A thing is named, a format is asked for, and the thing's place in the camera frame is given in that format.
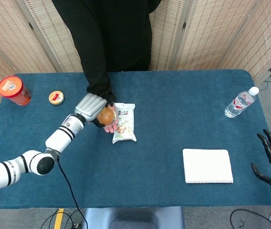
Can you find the person's bare hand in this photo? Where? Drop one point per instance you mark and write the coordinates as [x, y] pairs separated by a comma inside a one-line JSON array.
[[112, 125]]

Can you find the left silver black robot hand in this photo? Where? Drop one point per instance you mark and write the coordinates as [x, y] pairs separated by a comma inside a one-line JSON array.
[[91, 107]]

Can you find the round bread bun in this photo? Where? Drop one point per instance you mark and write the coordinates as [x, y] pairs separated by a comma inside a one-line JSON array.
[[105, 116]]

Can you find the person's black sleeved forearm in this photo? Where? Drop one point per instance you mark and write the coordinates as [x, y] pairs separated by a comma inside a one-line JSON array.
[[94, 52]]

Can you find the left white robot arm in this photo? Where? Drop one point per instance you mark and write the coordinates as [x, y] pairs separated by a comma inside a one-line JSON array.
[[33, 155]]

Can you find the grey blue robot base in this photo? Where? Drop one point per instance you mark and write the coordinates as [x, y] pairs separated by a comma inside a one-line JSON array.
[[133, 218]]

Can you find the person's black clothed torso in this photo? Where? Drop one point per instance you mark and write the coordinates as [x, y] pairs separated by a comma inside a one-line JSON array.
[[123, 33]]

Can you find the white snack bag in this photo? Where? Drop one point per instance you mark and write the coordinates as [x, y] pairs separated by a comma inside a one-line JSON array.
[[125, 126]]

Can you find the small round yellow tin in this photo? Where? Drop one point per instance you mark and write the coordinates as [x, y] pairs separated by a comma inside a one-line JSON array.
[[56, 97]]

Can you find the blue table cloth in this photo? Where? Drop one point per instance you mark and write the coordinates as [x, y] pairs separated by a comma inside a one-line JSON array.
[[149, 167]]

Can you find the clear plastic water bottle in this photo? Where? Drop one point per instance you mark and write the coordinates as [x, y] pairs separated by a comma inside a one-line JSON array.
[[240, 103]]

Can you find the white spiral notepad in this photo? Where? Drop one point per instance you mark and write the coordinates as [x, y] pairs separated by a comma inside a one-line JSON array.
[[207, 165]]

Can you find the red cylindrical snack can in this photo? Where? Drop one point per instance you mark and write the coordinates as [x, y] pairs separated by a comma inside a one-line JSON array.
[[13, 90]]

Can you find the woven folding screen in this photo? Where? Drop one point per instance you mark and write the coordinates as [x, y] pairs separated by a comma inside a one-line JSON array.
[[209, 33]]

